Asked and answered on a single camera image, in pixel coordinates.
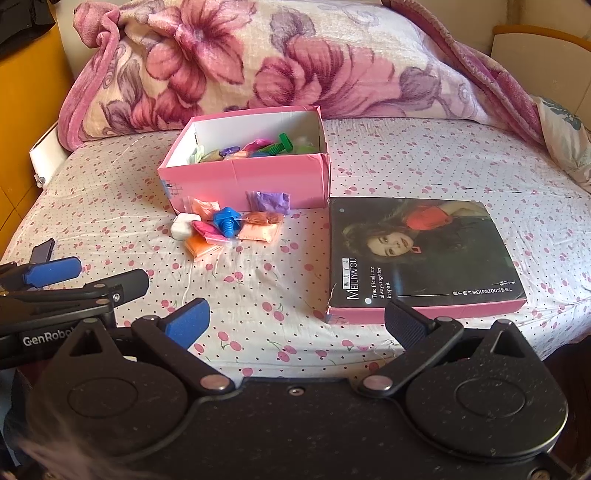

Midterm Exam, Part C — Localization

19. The box lid with portrait print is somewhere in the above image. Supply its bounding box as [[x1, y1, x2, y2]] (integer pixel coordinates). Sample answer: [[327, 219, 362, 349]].
[[327, 197, 527, 325]]

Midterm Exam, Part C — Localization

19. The peach clay packet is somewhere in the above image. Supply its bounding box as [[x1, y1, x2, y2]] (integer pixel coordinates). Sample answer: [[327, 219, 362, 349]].
[[237, 211, 283, 244]]

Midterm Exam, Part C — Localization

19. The white board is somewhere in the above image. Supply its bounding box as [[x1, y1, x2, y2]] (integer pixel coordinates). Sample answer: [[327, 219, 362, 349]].
[[28, 122, 65, 188]]

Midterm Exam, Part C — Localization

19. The cherry print bedsheet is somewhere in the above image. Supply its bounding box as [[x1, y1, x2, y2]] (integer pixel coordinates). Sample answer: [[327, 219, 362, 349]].
[[0, 117, 591, 370]]

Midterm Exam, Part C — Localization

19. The black cloth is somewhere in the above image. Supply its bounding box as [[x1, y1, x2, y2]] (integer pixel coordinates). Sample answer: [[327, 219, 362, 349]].
[[0, 0, 58, 61]]

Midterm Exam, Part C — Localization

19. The white block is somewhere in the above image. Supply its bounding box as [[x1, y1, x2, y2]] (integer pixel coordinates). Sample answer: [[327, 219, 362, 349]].
[[171, 212, 198, 241]]

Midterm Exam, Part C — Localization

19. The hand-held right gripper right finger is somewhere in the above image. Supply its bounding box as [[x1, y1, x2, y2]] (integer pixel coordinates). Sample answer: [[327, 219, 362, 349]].
[[358, 300, 532, 398]]

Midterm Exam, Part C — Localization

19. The light patterned pillow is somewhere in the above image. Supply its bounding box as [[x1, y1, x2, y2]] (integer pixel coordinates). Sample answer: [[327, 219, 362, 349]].
[[531, 95, 591, 192]]

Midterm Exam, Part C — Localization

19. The purple clay packet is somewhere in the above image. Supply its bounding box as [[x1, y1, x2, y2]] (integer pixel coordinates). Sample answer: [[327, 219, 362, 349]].
[[246, 190, 291, 215]]

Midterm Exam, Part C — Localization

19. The green toy bolt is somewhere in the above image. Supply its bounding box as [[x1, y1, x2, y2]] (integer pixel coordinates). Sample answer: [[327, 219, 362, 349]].
[[259, 133, 301, 155]]

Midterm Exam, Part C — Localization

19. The wooden headboard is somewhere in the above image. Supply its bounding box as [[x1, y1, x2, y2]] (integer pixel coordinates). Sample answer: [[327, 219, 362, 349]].
[[491, 25, 591, 100]]

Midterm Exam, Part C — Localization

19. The dark flat object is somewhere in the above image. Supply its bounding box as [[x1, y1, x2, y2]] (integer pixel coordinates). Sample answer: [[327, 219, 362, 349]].
[[30, 238, 56, 263]]

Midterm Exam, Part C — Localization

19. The orange clay packet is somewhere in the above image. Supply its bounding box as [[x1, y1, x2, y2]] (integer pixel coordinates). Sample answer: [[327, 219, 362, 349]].
[[185, 231, 225, 261], [187, 198, 220, 222]]

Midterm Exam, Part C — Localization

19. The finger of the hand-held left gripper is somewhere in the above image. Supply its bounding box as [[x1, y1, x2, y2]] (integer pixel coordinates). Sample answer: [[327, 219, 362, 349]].
[[69, 269, 150, 309], [0, 256, 83, 292]]

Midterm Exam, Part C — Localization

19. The blue toy bolt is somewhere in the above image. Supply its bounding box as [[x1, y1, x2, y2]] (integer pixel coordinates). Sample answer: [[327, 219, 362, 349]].
[[212, 207, 245, 241]]

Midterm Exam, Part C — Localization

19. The pink floral blanket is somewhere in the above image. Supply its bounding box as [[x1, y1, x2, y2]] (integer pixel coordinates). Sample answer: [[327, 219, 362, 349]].
[[58, 0, 555, 153]]

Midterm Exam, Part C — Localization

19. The magenta clay packet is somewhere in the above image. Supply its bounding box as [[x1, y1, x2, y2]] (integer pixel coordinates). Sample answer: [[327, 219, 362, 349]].
[[191, 220, 227, 245]]

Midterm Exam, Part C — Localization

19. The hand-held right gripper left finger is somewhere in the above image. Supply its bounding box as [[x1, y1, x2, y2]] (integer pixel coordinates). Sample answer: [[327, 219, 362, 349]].
[[69, 298, 236, 396]]

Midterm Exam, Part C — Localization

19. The pink cardboard box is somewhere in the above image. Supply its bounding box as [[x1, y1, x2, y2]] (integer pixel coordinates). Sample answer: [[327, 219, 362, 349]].
[[157, 105, 330, 215]]

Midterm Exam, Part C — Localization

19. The yellow wooden cabinet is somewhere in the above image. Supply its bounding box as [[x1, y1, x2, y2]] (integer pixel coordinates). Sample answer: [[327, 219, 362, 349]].
[[0, 21, 77, 254]]

